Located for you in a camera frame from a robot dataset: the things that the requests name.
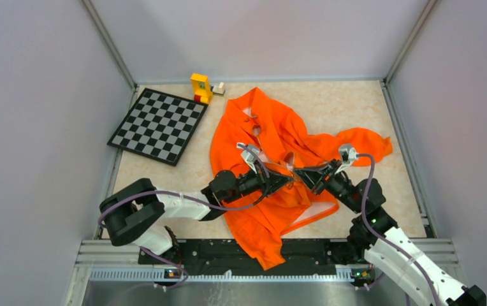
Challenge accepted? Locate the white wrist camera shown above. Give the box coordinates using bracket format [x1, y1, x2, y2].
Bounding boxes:
[236, 142, 262, 173]
[338, 143, 358, 171]

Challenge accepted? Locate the black white checkerboard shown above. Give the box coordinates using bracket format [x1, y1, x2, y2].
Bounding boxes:
[107, 89, 208, 166]

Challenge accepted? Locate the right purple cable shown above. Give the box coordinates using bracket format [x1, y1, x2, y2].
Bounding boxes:
[349, 152, 443, 306]

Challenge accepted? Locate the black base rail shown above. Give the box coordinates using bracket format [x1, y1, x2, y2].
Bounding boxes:
[162, 238, 377, 280]

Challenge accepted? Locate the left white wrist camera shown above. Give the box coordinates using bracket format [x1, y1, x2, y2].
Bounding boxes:
[236, 142, 262, 173]

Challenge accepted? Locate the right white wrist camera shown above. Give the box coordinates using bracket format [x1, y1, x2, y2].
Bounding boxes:
[338, 143, 358, 171]

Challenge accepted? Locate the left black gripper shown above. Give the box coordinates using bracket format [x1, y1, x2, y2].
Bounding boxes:
[224, 159, 292, 204]

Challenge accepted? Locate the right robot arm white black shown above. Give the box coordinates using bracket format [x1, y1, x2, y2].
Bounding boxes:
[294, 159, 487, 305]

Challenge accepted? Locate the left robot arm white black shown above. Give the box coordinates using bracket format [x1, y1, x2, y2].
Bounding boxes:
[98, 168, 293, 264]

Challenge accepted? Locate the small white block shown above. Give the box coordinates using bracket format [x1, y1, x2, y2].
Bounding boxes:
[211, 82, 226, 96]

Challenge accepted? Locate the yellow toy block tower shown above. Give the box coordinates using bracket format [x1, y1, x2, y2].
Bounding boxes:
[190, 73, 214, 105]

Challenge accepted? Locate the orange zip-up jacket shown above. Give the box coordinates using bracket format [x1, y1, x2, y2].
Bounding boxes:
[210, 88, 393, 270]

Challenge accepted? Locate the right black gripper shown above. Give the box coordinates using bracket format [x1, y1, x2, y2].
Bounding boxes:
[293, 158, 362, 214]

